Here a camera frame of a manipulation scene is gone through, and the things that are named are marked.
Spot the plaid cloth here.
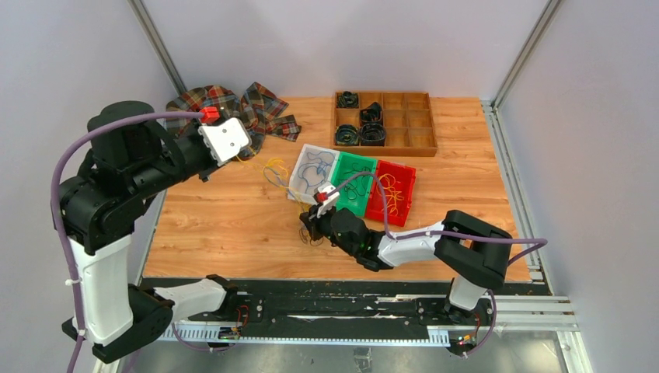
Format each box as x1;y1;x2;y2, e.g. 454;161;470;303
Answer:
166;82;302;160

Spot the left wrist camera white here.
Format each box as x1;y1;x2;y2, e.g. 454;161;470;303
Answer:
198;117;252;167

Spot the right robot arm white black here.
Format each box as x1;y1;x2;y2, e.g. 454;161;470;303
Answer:
299;208;511;324

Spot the white plastic bin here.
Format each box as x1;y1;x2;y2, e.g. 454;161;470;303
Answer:
287;144;340;204

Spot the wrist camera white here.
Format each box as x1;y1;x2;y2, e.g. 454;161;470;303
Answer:
198;117;252;167
314;183;340;218

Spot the rolled belt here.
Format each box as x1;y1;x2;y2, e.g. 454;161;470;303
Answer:
336;91;360;109
334;124;360;146
358;123;386;146
359;102;383;124

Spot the blue wire in white bin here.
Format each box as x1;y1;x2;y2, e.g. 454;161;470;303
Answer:
294;149;336;196

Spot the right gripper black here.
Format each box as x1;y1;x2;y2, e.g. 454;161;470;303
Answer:
300;200;357;256

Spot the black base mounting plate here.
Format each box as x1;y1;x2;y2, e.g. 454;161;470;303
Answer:
140;277;552;341

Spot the yellow wire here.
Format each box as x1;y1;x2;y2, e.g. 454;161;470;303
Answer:
234;146;310;214
371;172;408;218

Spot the wooden compartment tray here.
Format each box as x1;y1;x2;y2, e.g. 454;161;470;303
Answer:
329;90;438;157

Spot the rolled belt top left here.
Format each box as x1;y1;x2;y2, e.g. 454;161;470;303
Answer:
336;91;360;109

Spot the rolled belt middle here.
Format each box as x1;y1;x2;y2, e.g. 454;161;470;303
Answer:
359;102;383;124

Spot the rolled belt bottom right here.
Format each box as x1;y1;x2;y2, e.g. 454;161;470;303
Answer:
358;123;386;146

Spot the green plastic bin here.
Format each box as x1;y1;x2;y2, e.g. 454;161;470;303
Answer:
331;152;377;218

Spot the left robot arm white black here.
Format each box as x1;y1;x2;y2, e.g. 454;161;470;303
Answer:
51;100;251;364

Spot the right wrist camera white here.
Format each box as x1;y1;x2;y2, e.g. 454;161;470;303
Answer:
314;183;340;218

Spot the dark wire in green bin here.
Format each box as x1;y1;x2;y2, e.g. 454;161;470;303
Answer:
340;163;375;203

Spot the red plastic bin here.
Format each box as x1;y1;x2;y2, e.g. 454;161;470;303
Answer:
365;160;417;227

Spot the rolled belt bottom left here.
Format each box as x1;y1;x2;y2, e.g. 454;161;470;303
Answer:
334;124;360;146

